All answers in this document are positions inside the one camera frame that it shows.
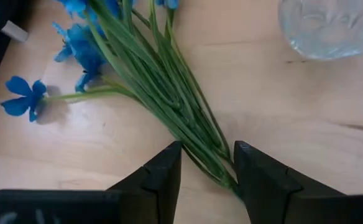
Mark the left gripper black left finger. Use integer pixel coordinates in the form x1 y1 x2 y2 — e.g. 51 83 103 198
0 140 182 224

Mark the blue artificial flower bunch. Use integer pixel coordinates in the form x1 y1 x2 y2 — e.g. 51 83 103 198
0 0 241 200

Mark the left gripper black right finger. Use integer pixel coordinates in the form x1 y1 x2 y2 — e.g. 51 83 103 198
233 140 363 224

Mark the curvy clear glass vase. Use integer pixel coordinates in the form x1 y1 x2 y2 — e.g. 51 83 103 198
277 0 363 60

